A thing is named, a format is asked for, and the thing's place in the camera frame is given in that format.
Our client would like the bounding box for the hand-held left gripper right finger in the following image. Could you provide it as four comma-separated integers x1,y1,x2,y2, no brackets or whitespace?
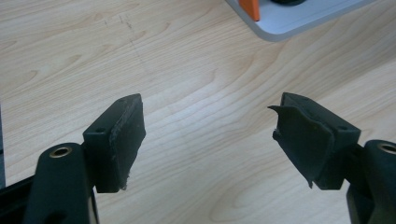
267,91,362,191

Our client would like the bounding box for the orange block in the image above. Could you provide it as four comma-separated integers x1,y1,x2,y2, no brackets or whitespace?
238,0,262,22

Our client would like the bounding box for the black round object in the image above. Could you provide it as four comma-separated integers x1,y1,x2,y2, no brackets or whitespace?
270,0,308,7

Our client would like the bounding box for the dark grey edge strip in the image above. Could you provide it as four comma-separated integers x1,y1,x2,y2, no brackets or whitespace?
0,102,7,189

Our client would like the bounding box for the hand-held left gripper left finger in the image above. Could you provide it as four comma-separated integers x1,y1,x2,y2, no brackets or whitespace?
82,93,147,194

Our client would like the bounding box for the white tray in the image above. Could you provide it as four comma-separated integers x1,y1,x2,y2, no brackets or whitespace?
225,0,378,43

